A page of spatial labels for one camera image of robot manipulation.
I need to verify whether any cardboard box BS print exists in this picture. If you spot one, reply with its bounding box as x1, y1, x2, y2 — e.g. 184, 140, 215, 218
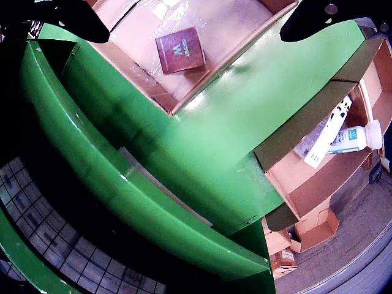
268, 248, 300, 279

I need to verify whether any small open cardboard box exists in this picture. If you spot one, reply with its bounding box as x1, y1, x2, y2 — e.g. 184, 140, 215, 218
289, 208, 341, 254

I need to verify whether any white plastic bottle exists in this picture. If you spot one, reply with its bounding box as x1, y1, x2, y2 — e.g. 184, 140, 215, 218
326, 119, 383, 156

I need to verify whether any white barcode carton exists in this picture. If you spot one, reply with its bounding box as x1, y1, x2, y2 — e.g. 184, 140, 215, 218
293, 95, 353, 169

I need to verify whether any green metal shelf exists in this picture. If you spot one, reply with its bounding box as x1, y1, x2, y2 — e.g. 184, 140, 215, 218
0, 21, 276, 294

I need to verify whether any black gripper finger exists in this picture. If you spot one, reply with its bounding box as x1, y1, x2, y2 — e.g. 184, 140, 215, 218
0, 0, 110, 44
279, 0, 392, 43

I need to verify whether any shallow cardboard tray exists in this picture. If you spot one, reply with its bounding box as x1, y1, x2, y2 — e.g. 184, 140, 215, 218
87, 0, 300, 119

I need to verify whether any red carton box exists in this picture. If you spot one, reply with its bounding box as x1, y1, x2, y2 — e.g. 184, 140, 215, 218
154, 26, 206, 75

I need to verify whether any divided cardboard box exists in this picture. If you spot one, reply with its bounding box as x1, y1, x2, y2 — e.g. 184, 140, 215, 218
253, 38, 392, 233

